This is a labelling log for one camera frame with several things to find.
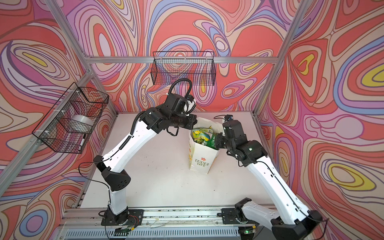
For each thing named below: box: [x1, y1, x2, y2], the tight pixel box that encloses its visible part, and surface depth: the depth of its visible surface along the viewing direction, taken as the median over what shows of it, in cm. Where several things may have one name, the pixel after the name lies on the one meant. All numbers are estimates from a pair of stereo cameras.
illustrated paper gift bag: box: [189, 117, 223, 175], surface depth 78 cm
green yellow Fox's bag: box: [192, 125, 214, 144], surface depth 79 cm
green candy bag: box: [206, 133, 219, 151], surface depth 77 cm
